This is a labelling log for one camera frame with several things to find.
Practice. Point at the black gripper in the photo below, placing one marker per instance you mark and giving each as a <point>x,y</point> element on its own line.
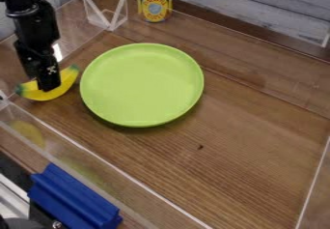
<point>36,31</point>

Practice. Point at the yellow toy banana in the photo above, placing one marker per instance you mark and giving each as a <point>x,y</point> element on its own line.
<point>30,91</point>

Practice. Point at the green round plate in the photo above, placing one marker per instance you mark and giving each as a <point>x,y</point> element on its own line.
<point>142,85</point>

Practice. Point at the yellow blue labelled can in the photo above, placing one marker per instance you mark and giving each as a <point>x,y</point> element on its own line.
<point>154,10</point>

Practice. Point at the blue plastic clamp block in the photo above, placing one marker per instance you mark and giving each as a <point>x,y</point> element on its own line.
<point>71,202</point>

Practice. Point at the clear acrylic enclosure wall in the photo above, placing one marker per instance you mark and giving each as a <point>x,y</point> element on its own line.
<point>56,159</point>

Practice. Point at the clear acrylic corner bracket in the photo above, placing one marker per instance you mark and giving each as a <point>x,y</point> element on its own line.
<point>107,19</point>

